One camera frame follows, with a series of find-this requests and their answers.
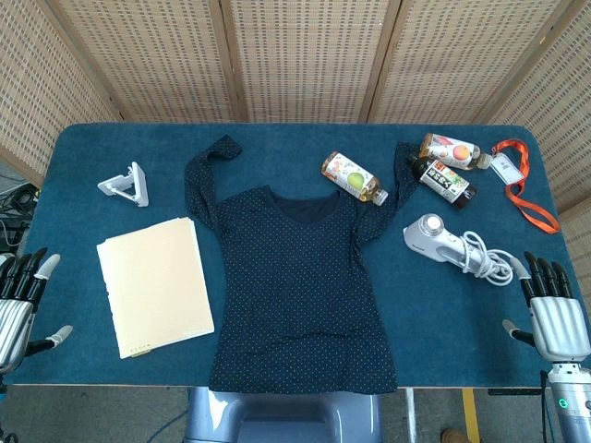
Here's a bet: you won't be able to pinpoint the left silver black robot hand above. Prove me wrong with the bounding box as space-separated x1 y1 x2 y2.
0 247 74 373

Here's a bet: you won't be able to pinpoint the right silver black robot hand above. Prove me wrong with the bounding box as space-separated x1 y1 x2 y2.
501 251 591 365

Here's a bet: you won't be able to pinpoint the white cable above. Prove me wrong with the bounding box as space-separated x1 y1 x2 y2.
454 230 515 286

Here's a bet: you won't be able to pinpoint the white handheld steamer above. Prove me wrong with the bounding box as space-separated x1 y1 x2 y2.
403 213 485 277

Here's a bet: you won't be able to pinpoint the dark blue dotted shirt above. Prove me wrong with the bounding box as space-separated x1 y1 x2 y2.
184 134 420 396

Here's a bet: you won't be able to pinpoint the teal felt table cover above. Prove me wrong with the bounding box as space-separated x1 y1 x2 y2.
8 122 591 389

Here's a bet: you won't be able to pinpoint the beige file folder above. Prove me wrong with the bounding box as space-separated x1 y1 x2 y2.
96 216 216 360

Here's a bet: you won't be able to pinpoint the clear badge card holder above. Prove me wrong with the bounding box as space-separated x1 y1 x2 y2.
489 154 517 184

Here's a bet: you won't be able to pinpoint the white table leg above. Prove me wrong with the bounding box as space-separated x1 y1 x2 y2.
404 388 419 443

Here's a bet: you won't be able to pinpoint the dark tea bottle black label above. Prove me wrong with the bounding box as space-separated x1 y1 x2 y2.
406 154 479 211

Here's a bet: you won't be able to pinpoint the white folding phone stand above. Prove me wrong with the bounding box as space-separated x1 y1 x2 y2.
96 161 151 209

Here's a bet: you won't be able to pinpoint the tea bottle peach label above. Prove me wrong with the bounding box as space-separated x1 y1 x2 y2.
418 133 493 172

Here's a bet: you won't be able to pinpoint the woven folding screen panel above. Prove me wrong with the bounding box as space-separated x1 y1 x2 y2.
0 0 122 186
359 0 573 125
45 0 246 125
220 0 401 125
482 0 591 276

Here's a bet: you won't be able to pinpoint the tea bottle green apple label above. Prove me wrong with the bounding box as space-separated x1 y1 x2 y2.
320 150 389 207

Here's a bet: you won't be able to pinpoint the grey blue robot torso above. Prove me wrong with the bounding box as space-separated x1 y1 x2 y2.
184 386 385 443

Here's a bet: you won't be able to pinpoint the black floor cables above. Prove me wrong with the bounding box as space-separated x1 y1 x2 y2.
0 182 42 253

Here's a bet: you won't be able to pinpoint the orange lanyard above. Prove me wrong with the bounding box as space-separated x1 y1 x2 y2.
491 139 561 235

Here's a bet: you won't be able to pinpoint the blue floor cable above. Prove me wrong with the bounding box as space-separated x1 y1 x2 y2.
151 405 191 439

